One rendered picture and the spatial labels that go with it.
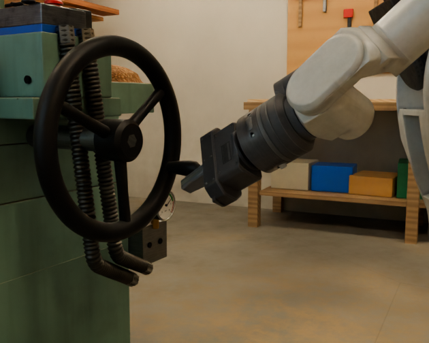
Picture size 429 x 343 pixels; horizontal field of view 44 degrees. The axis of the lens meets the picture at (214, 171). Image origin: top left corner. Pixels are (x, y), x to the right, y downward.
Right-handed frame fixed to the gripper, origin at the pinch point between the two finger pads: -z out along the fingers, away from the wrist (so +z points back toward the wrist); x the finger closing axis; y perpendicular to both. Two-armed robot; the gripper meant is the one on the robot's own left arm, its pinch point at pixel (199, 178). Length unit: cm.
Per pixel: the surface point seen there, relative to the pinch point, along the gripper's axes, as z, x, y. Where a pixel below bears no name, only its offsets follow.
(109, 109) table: -8.5, 13.2, 10.4
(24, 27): -6.7, 17.4, 27.4
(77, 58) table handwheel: 2.8, 5.8, 24.4
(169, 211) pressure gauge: -21.7, 10.0, -15.1
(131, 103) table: -16.3, 26.6, -0.5
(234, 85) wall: -134, 252, -207
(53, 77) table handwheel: 0.8, 2.8, 26.2
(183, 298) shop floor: -112, 44, -112
